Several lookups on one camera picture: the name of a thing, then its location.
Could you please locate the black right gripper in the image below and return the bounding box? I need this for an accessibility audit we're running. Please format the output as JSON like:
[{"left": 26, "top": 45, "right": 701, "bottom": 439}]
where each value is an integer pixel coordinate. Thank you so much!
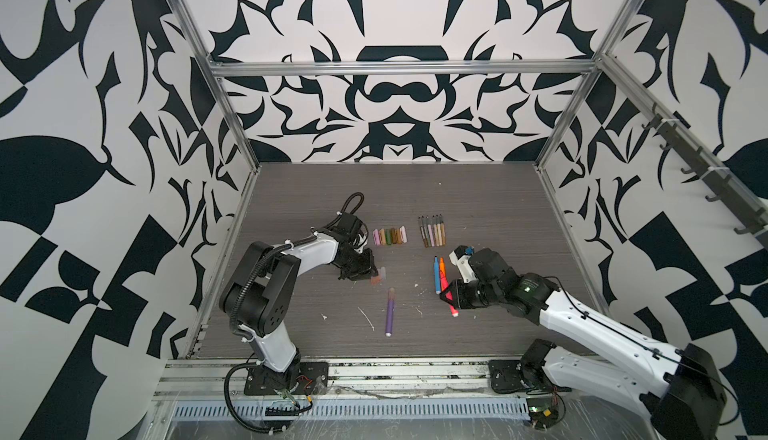
[{"left": 437, "top": 277, "right": 504, "bottom": 307}]

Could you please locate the pink red marker pen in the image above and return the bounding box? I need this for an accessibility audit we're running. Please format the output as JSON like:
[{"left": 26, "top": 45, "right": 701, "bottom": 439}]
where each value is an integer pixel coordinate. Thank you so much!
[{"left": 439, "top": 275, "right": 459, "bottom": 317}]

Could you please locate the orange marker pen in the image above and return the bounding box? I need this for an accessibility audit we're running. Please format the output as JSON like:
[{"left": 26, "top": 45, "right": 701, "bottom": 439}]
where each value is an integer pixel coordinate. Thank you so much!
[{"left": 438, "top": 257, "right": 447, "bottom": 288}]

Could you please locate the blue marker pen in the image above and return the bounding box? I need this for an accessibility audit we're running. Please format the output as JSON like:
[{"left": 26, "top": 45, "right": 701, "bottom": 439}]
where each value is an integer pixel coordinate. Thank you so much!
[{"left": 433, "top": 256, "right": 442, "bottom": 295}]

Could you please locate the dark brown marker pen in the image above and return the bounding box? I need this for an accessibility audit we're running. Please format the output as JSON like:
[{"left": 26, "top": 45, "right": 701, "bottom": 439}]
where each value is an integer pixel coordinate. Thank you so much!
[{"left": 419, "top": 216, "right": 430, "bottom": 248}]

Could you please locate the green marker pen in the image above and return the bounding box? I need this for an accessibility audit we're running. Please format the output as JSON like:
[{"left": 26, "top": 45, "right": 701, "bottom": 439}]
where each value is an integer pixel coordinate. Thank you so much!
[{"left": 422, "top": 216, "right": 431, "bottom": 247}]

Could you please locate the tan marker pen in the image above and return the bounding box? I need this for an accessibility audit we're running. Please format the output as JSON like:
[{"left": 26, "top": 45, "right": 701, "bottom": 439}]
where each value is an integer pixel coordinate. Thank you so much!
[{"left": 435, "top": 215, "right": 445, "bottom": 246}]

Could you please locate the brown capped pink marker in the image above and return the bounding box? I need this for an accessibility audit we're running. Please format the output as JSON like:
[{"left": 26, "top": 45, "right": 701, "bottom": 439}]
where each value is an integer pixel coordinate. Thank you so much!
[{"left": 426, "top": 217, "right": 437, "bottom": 247}]

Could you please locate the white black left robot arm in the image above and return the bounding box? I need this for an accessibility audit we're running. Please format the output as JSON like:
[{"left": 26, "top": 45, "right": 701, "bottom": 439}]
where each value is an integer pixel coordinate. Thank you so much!
[{"left": 219, "top": 192, "right": 378, "bottom": 435}]

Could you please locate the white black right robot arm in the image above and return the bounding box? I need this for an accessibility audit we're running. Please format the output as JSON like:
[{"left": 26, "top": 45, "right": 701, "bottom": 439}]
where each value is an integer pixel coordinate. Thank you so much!
[{"left": 439, "top": 246, "right": 733, "bottom": 439}]

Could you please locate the purple marker pen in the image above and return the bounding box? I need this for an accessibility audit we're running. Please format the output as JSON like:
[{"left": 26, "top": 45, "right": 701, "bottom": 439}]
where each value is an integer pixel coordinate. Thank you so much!
[{"left": 385, "top": 287, "right": 396, "bottom": 337}]

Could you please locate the small circuit board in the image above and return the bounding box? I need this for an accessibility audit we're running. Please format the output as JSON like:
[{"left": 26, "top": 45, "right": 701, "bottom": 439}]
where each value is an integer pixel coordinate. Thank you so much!
[{"left": 527, "top": 399, "right": 565, "bottom": 431}]

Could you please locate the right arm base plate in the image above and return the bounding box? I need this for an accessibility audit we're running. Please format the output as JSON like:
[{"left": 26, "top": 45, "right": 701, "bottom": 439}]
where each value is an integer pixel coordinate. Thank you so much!
[{"left": 488, "top": 359, "right": 573, "bottom": 394}]

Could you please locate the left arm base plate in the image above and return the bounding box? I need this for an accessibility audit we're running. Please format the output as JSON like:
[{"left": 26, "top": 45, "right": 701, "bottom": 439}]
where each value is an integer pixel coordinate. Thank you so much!
[{"left": 244, "top": 361, "right": 329, "bottom": 396}]

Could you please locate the white slotted cable duct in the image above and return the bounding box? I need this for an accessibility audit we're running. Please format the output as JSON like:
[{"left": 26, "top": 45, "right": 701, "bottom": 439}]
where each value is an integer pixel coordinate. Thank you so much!
[{"left": 170, "top": 396, "right": 532, "bottom": 422}]

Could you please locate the black wall hook rack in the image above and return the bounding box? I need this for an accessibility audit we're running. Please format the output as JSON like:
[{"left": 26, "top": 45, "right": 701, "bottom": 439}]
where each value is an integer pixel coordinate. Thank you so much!
[{"left": 640, "top": 103, "right": 767, "bottom": 246}]

